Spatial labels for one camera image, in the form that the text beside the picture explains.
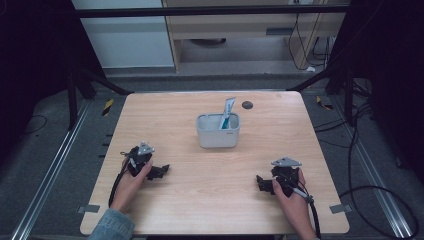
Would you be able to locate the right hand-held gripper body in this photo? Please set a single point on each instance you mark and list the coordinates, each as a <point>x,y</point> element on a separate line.
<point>286,175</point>

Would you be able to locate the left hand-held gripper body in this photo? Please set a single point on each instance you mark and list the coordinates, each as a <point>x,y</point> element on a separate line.
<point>138,160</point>

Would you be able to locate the grey plastic container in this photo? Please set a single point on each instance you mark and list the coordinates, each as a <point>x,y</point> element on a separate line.
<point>218,138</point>

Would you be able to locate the white and teal toothpaste tube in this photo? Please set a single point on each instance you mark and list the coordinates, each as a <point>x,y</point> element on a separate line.
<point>228,111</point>

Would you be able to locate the person's left hand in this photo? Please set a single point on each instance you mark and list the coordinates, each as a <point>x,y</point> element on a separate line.
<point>128,190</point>

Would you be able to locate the person's right hand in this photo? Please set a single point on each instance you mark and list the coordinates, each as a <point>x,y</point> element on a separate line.
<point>295,208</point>

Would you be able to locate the yellow and black striped tape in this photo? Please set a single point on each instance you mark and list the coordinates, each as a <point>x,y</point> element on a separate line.
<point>107,107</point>
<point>324,104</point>

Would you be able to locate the dark round table grommet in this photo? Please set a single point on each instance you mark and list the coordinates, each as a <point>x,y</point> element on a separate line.
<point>247,105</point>

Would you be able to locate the black metal stand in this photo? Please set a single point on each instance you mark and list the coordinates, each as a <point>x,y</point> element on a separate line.
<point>348,96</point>
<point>72,100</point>

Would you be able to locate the white plug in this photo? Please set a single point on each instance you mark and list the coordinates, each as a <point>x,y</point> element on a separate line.
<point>310,69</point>

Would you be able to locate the white cabinet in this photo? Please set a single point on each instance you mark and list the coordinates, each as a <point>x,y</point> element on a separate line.
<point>126,40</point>

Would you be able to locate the black curtain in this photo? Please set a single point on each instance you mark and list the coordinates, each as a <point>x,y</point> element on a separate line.
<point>33,50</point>
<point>390,50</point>

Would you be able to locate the light wooden desk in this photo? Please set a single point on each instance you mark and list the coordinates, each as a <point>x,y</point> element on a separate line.
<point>233,25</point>

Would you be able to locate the black horizontal crossbar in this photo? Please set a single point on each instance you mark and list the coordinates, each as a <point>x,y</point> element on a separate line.
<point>206,11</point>

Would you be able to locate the grey metal table bracket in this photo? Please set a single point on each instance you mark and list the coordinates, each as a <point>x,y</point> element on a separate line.
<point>88,209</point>
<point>340,208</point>

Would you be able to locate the aluminium floor rail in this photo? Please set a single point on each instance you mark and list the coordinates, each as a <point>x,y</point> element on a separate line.
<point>50,173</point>
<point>373,166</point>

